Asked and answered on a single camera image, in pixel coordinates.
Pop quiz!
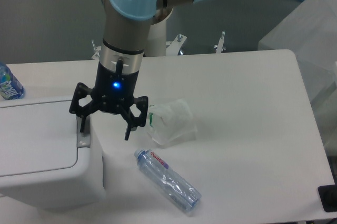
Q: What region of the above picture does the black device at table edge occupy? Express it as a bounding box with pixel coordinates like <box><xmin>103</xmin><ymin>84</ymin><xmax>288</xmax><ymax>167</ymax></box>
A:
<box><xmin>318</xmin><ymin>185</ymin><xmax>336</xmax><ymax>212</ymax></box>

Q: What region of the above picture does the crumpled clear plastic bag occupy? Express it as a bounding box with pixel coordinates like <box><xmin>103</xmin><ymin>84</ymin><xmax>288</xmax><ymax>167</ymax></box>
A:
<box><xmin>145</xmin><ymin>99</ymin><xmax>197</xmax><ymax>146</ymax></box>

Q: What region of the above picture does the blue labelled water bottle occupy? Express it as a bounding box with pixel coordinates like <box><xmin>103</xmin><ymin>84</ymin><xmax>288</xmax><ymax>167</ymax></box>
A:
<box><xmin>1</xmin><ymin>63</ymin><xmax>25</xmax><ymax>100</ymax></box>

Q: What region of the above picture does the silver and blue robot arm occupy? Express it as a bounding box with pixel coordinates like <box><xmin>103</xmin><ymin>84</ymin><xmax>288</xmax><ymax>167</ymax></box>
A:
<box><xmin>69</xmin><ymin>0</ymin><xmax>204</xmax><ymax>135</ymax></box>

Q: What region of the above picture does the crushed clear plastic bottle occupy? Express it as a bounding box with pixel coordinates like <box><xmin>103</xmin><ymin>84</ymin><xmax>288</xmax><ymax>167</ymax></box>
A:
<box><xmin>134</xmin><ymin>149</ymin><xmax>202</xmax><ymax>213</ymax></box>

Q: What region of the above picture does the white push-top trash can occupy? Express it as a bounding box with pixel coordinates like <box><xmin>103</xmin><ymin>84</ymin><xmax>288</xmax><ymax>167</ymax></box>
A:
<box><xmin>1</xmin><ymin>96</ymin><xmax>106</xmax><ymax>209</ymax></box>

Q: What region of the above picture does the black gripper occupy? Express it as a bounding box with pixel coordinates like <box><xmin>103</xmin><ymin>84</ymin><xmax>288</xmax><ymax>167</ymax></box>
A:
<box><xmin>69</xmin><ymin>64</ymin><xmax>148</xmax><ymax>140</ymax></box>

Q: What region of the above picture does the metal table clamp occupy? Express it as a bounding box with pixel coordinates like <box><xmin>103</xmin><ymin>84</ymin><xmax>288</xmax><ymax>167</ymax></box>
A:
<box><xmin>214</xmin><ymin>30</ymin><xmax>226</xmax><ymax>54</ymax></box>

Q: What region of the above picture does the large translucent plastic bin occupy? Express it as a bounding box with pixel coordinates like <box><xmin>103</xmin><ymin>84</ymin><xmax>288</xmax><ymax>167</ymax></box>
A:
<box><xmin>258</xmin><ymin>0</ymin><xmax>336</xmax><ymax>157</ymax></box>

